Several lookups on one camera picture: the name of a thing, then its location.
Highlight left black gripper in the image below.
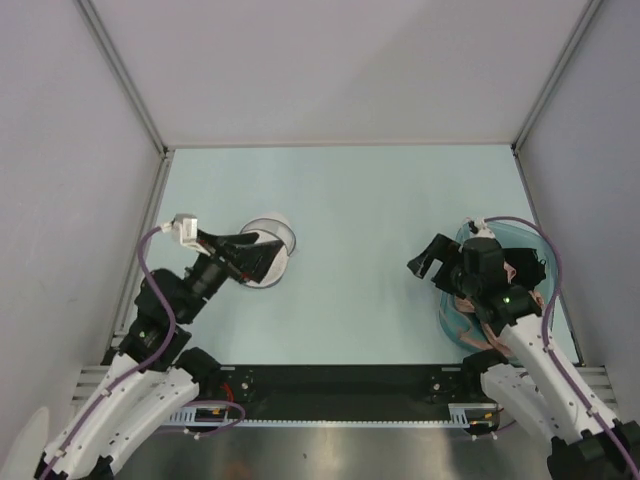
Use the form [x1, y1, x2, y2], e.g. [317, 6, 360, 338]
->
[177, 228, 283, 322]

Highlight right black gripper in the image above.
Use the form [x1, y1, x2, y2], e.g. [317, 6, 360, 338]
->
[406, 233, 479, 299]

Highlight white mesh laundry bag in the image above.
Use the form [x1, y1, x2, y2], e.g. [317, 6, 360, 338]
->
[240, 212, 297, 290]

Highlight pink satin bra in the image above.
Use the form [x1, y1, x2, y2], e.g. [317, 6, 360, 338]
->
[459, 292, 546, 357]
[453, 296, 478, 321]

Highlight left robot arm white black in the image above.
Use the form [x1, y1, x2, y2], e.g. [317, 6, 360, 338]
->
[34, 221, 290, 479]

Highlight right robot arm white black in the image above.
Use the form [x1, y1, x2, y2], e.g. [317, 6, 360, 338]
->
[407, 231, 639, 479]

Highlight black bra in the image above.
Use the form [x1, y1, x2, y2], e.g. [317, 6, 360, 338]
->
[503, 248, 546, 290]

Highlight teal plastic basin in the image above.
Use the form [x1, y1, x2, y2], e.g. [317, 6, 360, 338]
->
[438, 220, 557, 353]

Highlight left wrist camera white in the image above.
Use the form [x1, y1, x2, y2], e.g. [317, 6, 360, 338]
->
[171, 213, 198, 248]

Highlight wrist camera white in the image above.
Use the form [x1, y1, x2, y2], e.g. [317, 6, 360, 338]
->
[464, 217, 496, 239]
[171, 213, 198, 248]

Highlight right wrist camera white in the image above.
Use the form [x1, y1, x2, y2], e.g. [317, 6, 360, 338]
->
[464, 217, 496, 239]

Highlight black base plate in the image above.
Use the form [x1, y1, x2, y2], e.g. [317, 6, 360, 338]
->
[197, 364, 499, 413]

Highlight white slotted cable duct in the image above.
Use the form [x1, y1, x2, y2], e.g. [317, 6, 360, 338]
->
[163, 402, 502, 431]

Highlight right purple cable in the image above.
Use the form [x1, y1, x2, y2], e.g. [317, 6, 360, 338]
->
[482, 215, 632, 466]

